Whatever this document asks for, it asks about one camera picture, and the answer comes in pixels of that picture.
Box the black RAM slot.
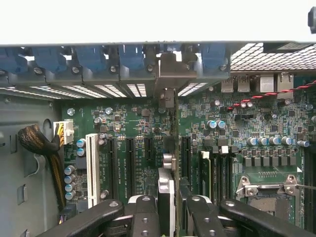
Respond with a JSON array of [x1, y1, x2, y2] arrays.
[[219, 151, 226, 205], [226, 151, 234, 205], [212, 151, 219, 205]]

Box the black RAM stick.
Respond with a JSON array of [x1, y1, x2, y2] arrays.
[[198, 150, 213, 201]]

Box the black long expansion slot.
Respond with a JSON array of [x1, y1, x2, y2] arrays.
[[106, 137, 119, 201], [181, 135, 192, 179], [125, 138, 137, 198]]

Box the CPU socket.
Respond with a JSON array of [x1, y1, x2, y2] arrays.
[[236, 174, 301, 223]]

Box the black short expansion slot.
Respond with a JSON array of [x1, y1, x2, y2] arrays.
[[144, 137, 154, 161]]

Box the white expansion slot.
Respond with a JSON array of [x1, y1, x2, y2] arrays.
[[85, 133, 100, 209]]

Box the green motherboard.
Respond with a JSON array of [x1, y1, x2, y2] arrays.
[[60, 79, 316, 216]]

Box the open black PC case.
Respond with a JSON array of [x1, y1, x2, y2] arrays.
[[0, 40, 316, 237]]

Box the blue card retention clip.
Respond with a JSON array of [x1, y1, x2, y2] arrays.
[[201, 44, 227, 72], [32, 47, 68, 75], [118, 44, 147, 72], [75, 46, 106, 74], [0, 48, 28, 75]]

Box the red and black twisted wire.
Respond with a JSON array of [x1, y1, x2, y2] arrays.
[[226, 82, 316, 111]]

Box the braided power cable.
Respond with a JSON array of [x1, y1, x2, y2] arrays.
[[17, 118, 75, 224]]

